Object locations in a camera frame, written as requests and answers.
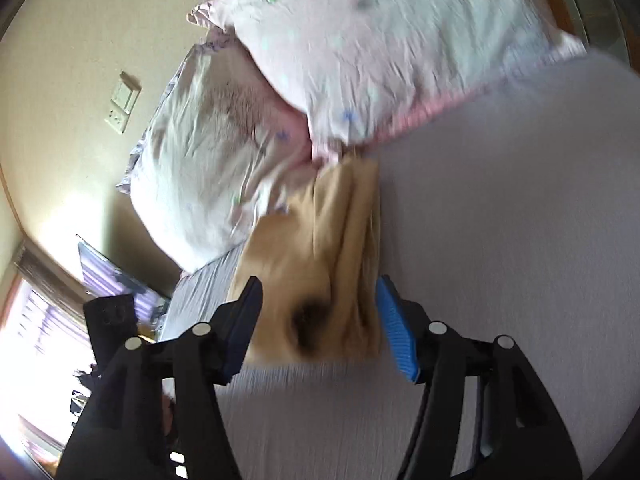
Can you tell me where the tan long-sleeve shirt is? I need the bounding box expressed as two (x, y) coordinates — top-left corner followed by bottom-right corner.
(228, 156), (382, 366)

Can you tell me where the lavender bed sheet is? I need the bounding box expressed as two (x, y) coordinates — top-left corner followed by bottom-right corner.
(217, 52), (639, 479)

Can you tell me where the dark flat screen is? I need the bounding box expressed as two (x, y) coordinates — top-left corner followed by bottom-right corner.
(76, 235), (169, 330)

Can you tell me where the right floral pink pillow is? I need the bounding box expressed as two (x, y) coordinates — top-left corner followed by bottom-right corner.
(188, 0), (585, 159)

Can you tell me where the left floral pink pillow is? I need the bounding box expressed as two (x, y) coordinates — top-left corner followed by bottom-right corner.
(117, 28), (318, 273)

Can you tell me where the white wall switch socket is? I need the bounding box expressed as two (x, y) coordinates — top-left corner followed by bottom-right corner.
(104, 72), (141, 134)

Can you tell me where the floral pink pillow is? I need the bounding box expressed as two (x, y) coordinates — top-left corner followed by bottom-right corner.
(117, 28), (318, 273)
(188, 0), (585, 159)

